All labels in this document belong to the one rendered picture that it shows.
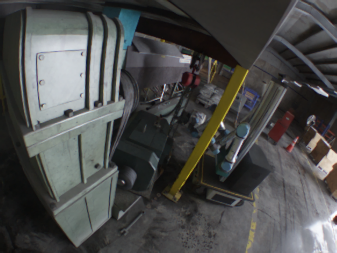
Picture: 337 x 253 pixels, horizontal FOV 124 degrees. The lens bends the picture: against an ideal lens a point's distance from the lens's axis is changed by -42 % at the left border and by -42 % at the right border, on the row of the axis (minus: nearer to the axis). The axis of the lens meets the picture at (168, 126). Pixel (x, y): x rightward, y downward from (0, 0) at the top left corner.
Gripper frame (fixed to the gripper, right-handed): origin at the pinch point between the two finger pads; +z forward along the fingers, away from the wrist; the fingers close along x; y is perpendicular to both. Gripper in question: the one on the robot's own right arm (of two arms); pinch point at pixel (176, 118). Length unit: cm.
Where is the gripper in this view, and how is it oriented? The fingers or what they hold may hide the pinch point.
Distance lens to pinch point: 186.8
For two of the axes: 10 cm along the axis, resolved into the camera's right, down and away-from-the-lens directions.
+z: -9.0, -0.9, -4.3
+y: -3.2, 8.0, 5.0
